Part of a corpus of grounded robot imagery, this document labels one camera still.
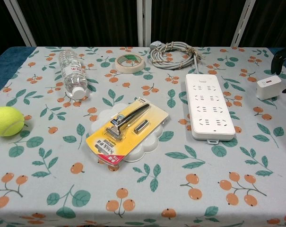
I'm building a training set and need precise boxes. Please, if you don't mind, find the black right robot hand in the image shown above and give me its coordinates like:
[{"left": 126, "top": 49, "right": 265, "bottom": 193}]
[{"left": 270, "top": 42, "right": 286, "bottom": 94}]

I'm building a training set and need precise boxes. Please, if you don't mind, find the white plug adapter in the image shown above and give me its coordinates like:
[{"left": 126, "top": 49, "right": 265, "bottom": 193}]
[{"left": 256, "top": 75, "right": 282, "bottom": 101}]

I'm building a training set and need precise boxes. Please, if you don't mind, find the white power strip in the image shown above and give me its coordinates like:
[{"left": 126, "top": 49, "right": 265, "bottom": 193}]
[{"left": 185, "top": 73, "right": 237, "bottom": 145}]

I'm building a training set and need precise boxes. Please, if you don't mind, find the white flower-shaped plate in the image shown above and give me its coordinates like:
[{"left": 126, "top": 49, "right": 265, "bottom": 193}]
[{"left": 90, "top": 106, "right": 163, "bottom": 163}]

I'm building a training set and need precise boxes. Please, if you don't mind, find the beige masking tape roll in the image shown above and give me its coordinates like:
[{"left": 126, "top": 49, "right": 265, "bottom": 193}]
[{"left": 114, "top": 54, "right": 145, "bottom": 74}]

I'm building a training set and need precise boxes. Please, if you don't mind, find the yellow razor blister pack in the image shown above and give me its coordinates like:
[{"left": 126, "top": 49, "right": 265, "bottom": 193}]
[{"left": 85, "top": 96, "right": 170, "bottom": 172}]

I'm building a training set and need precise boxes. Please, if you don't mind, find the floral print tablecloth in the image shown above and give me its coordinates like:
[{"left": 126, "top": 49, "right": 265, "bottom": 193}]
[{"left": 0, "top": 46, "right": 286, "bottom": 227}]

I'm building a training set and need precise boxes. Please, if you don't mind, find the black pleated curtain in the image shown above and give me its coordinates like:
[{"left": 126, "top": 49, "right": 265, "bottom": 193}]
[{"left": 0, "top": 0, "right": 286, "bottom": 62}]

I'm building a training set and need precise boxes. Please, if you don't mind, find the clear plastic water bottle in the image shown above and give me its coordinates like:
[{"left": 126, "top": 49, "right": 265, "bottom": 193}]
[{"left": 59, "top": 49, "right": 88, "bottom": 100}]

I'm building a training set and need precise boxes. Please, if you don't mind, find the blue table cover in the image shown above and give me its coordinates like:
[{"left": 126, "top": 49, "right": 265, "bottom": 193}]
[{"left": 0, "top": 46, "right": 286, "bottom": 98}]

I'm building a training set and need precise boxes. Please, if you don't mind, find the yellow tennis ball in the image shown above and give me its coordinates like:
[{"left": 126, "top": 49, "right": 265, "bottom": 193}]
[{"left": 0, "top": 106, "right": 26, "bottom": 137}]

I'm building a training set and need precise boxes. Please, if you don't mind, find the grey coiled power cable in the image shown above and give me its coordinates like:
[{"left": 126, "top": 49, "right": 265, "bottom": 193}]
[{"left": 149, "top": 40, "right": 204, "bottom": 74}]

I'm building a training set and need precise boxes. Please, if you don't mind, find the white upright frame post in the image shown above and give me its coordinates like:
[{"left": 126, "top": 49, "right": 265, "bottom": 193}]
[{"left": 136, "top": 0, "right": 153, "bottom": 47}]

